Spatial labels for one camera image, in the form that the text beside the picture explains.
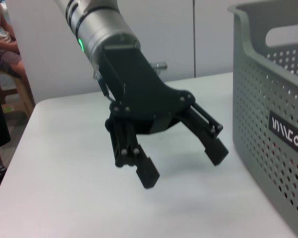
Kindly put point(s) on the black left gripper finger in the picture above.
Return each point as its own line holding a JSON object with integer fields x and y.
{"x": 136, "y": 158}
{"x": 208, "y": 138}

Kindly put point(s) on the seated person beige shirt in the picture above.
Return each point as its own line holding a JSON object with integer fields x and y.
{"x": 2, "y": 44}

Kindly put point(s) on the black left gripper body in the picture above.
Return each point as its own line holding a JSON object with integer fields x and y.
{"x": 144, "y": 99}

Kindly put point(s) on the grey perforated storage bin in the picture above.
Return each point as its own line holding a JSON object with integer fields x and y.
{"x": 263, "y": 111}

